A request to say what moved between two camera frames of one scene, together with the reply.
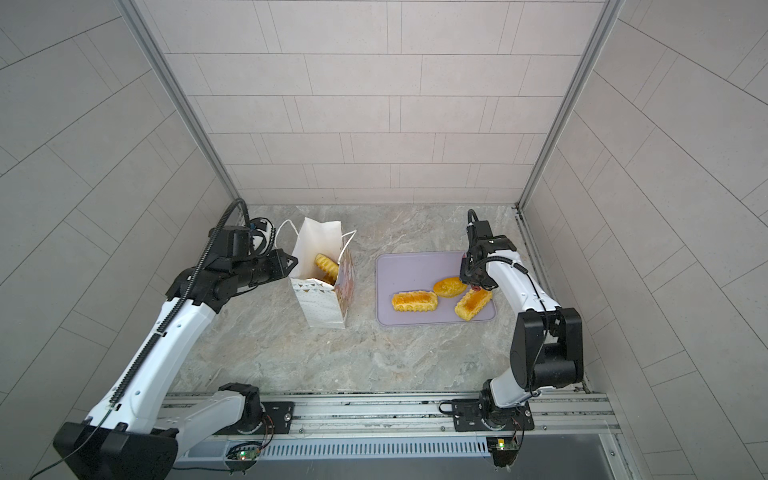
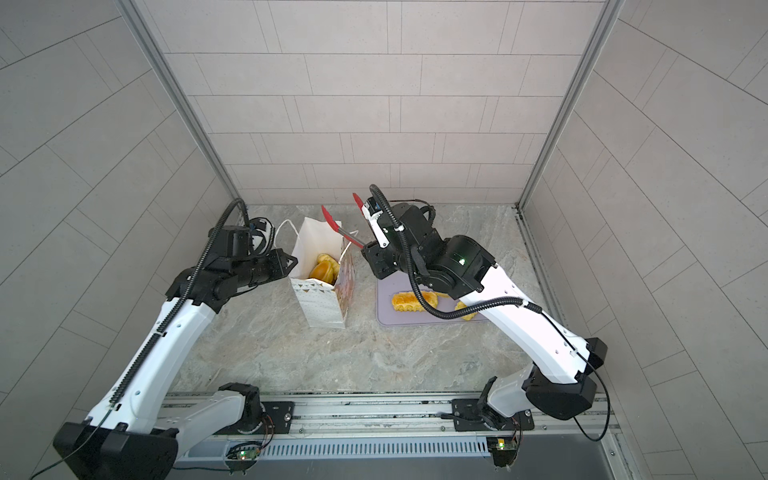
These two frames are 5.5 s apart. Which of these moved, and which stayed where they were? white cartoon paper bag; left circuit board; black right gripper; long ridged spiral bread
Moved: black right gripper
Stayed: long ridged spiral bread; white cartoon paper bag; left circuit board
